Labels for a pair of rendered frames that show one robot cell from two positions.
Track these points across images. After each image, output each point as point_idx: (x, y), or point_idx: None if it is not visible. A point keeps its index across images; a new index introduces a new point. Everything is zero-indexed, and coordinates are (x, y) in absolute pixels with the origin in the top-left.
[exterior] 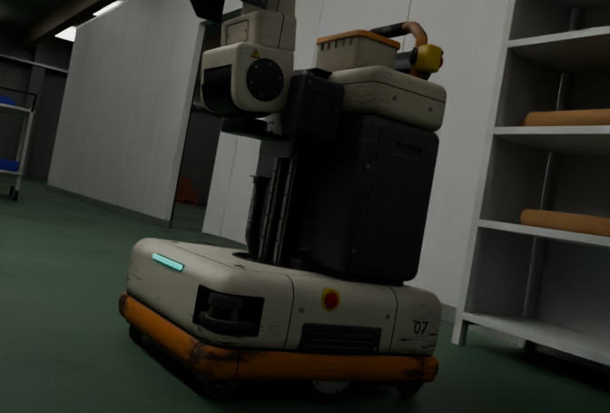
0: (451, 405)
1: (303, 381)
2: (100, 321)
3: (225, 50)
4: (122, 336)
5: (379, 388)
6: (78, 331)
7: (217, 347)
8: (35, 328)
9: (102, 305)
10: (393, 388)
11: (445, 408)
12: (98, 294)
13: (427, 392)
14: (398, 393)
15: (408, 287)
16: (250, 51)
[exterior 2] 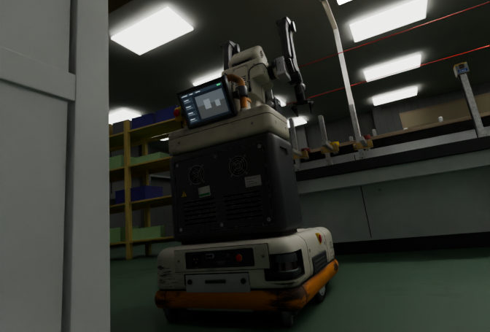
0: (142, 327)
1: None
2: (366, 282)
3: None
4: (331, 283)
5: (191, 317)
6: (340, 278)
7: None
8: (348, 273)
9: (426, 284)
10: (184, 321)
11: (146, 322)
12: (484, 287)
13: (160, 329)
14: (178, 319)
15: (178, 246)
16: None
